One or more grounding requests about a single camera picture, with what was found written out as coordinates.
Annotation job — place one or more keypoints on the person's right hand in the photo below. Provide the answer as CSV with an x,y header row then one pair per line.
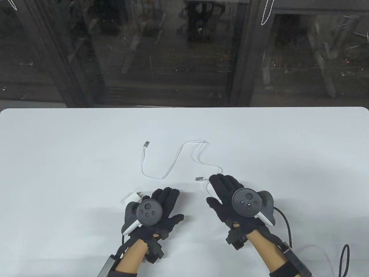
x,y
223,187

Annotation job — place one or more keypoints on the person's left hand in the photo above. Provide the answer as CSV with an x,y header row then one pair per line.
x,y
167,202

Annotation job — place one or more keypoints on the white charger head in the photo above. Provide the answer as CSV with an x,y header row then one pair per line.
x,y
129,199

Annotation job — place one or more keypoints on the black right forearm sensor box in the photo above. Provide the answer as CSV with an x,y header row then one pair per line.
x,y
298,261

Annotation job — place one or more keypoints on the black left forearm sensor box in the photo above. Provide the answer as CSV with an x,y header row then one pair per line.
x,y
106,267

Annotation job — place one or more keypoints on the person's right forearm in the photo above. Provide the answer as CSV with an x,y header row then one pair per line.
x,y
265,251

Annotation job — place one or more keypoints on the person's left forearm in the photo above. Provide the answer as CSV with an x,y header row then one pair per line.
x,y
131,256

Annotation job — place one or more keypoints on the grey white left hand controller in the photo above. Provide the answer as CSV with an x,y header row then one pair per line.
x,y
149,212

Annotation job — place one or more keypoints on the grey white hand controller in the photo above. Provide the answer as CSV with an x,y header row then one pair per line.
x,y
149,212
248,202

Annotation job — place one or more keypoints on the grey white right hand controller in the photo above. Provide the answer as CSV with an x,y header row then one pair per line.
x,y
248,202

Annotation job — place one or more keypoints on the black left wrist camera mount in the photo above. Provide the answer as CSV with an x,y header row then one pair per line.
x,y
155,254

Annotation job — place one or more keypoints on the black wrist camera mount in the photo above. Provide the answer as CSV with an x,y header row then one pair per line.
x,y
155,254
236,239

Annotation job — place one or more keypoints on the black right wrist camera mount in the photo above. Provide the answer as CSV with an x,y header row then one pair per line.
x,y
236,239

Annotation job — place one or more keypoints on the dark window frame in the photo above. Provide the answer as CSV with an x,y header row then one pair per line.
x,y
173,52

